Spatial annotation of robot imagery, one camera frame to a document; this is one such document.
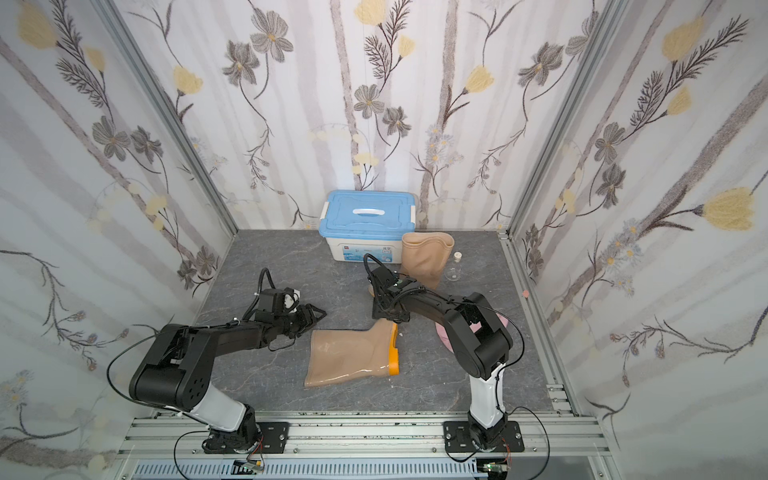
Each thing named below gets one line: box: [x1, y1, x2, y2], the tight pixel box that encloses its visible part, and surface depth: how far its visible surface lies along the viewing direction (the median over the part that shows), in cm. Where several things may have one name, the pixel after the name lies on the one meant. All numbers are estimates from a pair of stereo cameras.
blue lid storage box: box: [318, 190, 417, 264], surface depth 106 cm
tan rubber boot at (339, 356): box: [304, 318, 400, 388], surface depth 85 cm
